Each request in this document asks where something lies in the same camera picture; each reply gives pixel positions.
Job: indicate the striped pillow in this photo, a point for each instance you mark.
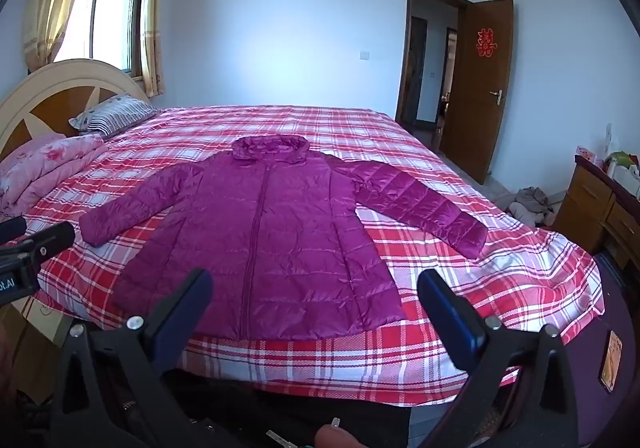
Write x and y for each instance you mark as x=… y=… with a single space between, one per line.
x=115 y=115

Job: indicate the pink floral quilt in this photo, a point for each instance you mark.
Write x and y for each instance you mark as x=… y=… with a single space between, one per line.
x=40 y=163

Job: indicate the dark purple suitcase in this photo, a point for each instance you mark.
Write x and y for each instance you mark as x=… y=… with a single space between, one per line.
x=590 y=408

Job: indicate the purple hooded down jacket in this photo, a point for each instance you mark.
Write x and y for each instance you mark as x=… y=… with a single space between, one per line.
x=280 y=238

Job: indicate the brown wooden door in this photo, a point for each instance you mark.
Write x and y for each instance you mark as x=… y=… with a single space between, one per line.
x=475 y=138

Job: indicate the cardboard box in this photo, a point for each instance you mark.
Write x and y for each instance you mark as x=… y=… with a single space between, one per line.
x=30 y=333

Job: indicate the pink small box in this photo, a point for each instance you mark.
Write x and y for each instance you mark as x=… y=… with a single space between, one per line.
x=586 y=154

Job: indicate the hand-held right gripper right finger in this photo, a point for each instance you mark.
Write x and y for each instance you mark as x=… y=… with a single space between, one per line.
x=449 y=318

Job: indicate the red paper door decoration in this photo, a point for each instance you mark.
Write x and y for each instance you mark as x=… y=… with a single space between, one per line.
x=486 y=42

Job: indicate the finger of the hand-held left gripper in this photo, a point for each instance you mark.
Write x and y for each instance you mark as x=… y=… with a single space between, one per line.
x=50 y=238
x=12 y=230

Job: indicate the pile of clothes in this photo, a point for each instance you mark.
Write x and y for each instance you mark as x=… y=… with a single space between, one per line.
x=532 y=208

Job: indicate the wooden dresser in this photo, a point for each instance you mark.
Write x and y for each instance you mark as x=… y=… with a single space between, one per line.
x=590 y=198

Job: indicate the person's right hand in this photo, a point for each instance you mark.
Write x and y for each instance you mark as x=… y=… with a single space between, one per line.
x=337 y=439

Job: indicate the brown wooden door frame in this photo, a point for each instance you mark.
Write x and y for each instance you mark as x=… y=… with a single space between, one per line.
x=402 y=78

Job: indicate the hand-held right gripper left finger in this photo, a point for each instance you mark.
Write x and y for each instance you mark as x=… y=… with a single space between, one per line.
x=191 y=299

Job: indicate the cream and wood headboard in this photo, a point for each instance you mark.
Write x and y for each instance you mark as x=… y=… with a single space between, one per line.
x=50 y=78

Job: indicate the red white plaid bed sheet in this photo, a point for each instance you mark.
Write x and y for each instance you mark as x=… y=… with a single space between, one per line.
x=360 y=128

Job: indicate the window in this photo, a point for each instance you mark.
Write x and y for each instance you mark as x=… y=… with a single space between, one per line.
x=112 y=18

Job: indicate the green and white packet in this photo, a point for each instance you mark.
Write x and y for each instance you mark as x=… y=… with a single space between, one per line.
x=622 y=165

